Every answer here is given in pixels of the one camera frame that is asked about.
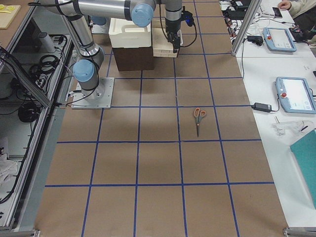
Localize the open wooden drawer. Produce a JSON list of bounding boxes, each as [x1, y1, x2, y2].
[[152, 27, 178, 58]]

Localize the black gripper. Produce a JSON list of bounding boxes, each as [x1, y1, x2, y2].
[[165, 19, 181, 53]]

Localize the grey orange handled scissors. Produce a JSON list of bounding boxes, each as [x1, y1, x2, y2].
[[193, 108, 206, 137]]

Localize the black power adapter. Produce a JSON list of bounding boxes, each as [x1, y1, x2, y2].
[[251, 102, 272, 113]]

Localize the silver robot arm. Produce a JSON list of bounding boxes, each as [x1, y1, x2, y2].
[[35, 0, 185, 70]]

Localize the teal box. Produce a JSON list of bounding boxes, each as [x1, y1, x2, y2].
[[290, 130, 316, 208]]

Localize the aluminium table frame rail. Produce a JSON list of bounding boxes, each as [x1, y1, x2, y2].
[[0, 46, 52, 107]]

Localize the aluminium frame post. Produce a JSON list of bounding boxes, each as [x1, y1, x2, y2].
[[231, 0, 261, 56]]

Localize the upper teach pendant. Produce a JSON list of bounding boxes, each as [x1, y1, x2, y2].
[[262, 27, 297, 52]]

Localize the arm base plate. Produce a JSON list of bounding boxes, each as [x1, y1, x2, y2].
[[71, 78, 115, 109]]

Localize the lower teach pendant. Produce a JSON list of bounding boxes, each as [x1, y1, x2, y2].
[[275, 77, 316, 114]]

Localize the clear acrylic part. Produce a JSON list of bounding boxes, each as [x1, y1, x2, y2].
[[272, 117, 315, 136]]

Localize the teach pendant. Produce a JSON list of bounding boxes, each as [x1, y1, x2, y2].
[[275, 77, 316, 114], [262, 27, 297, 52]]

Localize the black braided cable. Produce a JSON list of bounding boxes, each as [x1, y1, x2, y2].
[[158, 0, 199, 47]]

